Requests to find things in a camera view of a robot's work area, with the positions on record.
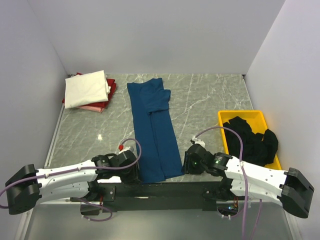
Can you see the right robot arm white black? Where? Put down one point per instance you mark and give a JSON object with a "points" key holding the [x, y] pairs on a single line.
{"points": [[286, 188]]}

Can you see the folded red t shirt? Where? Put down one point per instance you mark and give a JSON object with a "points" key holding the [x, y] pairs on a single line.
{"points": [[111, 87]]}

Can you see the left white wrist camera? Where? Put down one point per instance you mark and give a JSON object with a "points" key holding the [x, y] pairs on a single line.
{"points": [[123, 148]]}

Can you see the aluminium frame rail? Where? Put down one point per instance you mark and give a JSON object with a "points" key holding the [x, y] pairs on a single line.
{"points": [[26, 216]]}

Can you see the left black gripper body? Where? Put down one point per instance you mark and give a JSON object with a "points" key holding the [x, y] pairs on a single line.
{"points": [[128, 175]]}

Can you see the blue t shirt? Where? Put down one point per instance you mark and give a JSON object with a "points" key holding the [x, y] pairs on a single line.
{"points": [[153, 129]]}

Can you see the folded white t shirt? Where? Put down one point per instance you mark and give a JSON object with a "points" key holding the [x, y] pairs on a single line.
{"points": [[86, 88]]}

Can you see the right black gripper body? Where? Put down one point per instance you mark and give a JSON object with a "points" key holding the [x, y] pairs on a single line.
{"points": [[192, 167]]}

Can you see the black base beam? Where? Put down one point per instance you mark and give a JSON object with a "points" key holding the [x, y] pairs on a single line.
{"points": [[161, 196]]}

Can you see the black t shirt in bin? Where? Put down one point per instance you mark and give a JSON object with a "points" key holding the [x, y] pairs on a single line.
{"points": [[258, 148]]}

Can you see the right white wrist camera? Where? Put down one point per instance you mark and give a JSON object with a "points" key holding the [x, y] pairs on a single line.
{"points": [[195, 140]]}

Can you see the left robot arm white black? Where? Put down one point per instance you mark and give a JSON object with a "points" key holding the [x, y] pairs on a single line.
{"points": [[29, 186]]}

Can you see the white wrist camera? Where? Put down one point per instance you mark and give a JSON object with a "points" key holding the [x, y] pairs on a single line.
{"points": [[123, 148], [195, 140]]}

